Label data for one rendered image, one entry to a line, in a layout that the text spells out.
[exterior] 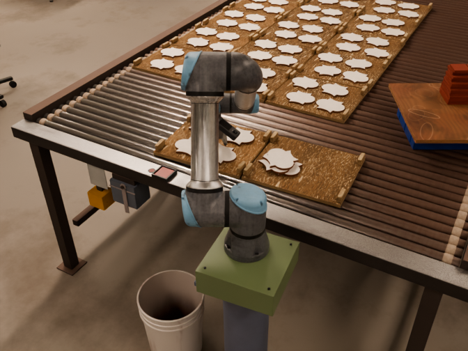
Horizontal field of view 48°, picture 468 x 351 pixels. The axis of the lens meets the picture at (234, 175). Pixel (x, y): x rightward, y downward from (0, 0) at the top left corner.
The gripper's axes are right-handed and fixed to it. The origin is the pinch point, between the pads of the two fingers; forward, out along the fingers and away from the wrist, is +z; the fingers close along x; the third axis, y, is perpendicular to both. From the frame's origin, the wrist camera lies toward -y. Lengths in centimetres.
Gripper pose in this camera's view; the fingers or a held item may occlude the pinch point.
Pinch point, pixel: (219, 154)
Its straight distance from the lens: 223.6
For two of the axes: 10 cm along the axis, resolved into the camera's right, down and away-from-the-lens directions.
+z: 0.3, 8.1, 5.9
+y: -9.0, -2.4, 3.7
